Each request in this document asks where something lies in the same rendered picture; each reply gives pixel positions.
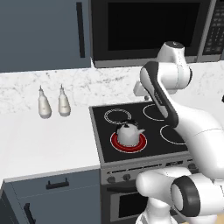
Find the black cupboard door handle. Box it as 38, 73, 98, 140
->
75, 2, 87, 59

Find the black oven door handle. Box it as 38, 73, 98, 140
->
106, 184, 140, 194

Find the black microwave oven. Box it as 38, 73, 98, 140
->
88, 0, 224, 69

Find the black drawer handle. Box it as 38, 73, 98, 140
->
45, 178, 70, 191

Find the black low cupboard handle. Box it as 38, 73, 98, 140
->
23, 202, 37, 224

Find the grey oven door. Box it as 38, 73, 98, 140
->
108, 186, 183, 224

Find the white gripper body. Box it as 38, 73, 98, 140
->
133, 81, 151, 102

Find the white kettle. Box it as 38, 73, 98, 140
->
115, 120, 146, 147

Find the blue-grey low cupboard door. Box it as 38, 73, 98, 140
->
17, 192, 102, 224

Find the blue-grey drawer front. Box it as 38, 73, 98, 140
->
10, 169, 102, 208

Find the black and grey stove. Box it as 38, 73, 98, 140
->
88, 100, 224, 224

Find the white bottle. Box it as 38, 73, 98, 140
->
37, 85, 53, 120
58, 84, 72, 118

